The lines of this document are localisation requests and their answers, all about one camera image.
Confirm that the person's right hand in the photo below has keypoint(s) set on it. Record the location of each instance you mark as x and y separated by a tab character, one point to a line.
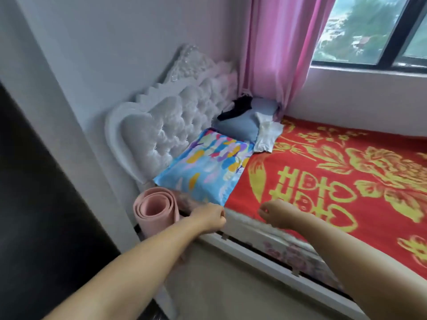
280	213

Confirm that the person's left hand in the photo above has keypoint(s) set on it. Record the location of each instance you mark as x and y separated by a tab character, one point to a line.
208	218

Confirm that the person's right forearm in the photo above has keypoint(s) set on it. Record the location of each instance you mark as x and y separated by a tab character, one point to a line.
360	270

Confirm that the person's left forearm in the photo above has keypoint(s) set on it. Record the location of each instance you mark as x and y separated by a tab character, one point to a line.
120	283

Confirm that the white t-shirt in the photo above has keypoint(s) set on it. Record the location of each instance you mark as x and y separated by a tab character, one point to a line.
267	133

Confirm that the blue patterned pillow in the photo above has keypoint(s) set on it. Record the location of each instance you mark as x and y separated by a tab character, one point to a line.
207	166

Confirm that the pink fabric item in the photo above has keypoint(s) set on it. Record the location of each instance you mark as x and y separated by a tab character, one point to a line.
155	210

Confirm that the red and yellow blanket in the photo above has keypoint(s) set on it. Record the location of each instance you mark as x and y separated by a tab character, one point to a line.
347	183

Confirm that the pale blue pillow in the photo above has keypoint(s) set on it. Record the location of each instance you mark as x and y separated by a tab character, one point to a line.
240	123

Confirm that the white tufted headboard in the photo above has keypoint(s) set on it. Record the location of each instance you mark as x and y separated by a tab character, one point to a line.
167	123

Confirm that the black garment on pillow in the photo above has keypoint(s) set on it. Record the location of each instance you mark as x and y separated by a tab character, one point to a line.
235	108

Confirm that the wide pink curtain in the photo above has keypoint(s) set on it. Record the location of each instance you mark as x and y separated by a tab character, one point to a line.
280	43

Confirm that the dark framed window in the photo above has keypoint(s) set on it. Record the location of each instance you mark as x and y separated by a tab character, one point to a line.
360	30

